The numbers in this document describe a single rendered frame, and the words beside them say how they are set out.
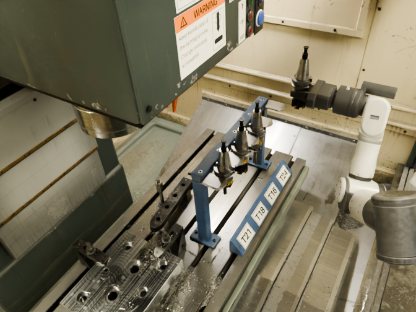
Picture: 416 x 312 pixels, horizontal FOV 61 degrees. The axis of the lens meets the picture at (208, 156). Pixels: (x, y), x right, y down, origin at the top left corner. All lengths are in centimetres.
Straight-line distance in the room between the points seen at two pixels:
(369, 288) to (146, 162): 131
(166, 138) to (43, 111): 111
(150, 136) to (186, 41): 169
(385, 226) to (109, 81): 65
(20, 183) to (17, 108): 25
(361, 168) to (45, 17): 91
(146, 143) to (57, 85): 159
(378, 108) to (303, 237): 65
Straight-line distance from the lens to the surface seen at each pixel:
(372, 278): 141
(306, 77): 117
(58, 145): 134
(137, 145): 222
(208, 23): 67
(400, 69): 161
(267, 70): 177
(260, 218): 131
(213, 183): 103
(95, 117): 74
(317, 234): 156
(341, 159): 177
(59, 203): 145
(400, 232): 89
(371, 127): 112
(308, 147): 180
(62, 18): 57
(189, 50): 62
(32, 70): 71
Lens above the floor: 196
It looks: 42 degrees down
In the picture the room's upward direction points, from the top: 4 degrees counter-clockwise
